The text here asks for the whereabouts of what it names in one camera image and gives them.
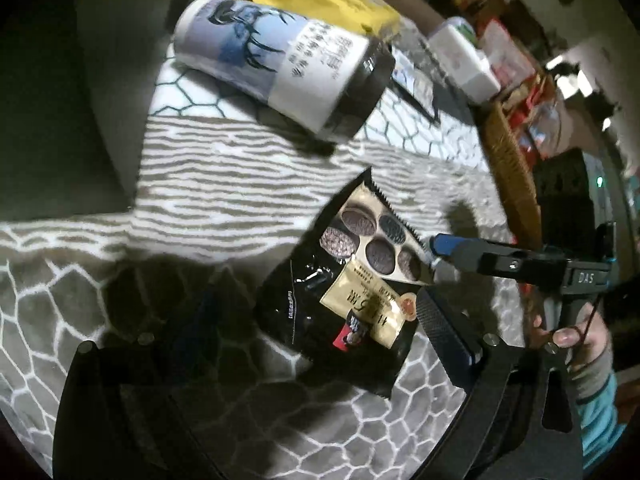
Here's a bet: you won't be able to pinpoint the grey white patterned blanket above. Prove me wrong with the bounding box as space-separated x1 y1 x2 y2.
1 0 510 479

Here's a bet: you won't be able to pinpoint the person's right hand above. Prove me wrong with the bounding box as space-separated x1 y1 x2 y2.
529 302 613 375

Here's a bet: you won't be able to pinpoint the white cup with black lid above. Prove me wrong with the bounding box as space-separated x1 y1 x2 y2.
174 0 395 144

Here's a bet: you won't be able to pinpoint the red snacks in basket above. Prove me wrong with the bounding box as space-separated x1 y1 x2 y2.
501 74 562 168

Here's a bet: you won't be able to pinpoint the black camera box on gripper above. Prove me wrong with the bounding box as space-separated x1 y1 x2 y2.
533 148 615 262

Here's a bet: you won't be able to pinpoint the black sesame snack packet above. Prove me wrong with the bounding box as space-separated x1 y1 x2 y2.
254 169 433 398

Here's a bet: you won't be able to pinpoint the white tissue box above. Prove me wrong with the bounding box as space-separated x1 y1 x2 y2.
426 16 501 105

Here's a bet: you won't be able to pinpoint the wicker basket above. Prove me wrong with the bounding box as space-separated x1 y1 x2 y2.
480 103 542 249

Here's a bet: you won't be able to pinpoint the red white snack bag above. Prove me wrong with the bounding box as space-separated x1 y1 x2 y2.
480 18 536 91

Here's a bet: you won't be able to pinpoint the teal sleeved forearm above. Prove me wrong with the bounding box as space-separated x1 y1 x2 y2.
570 349 626 472

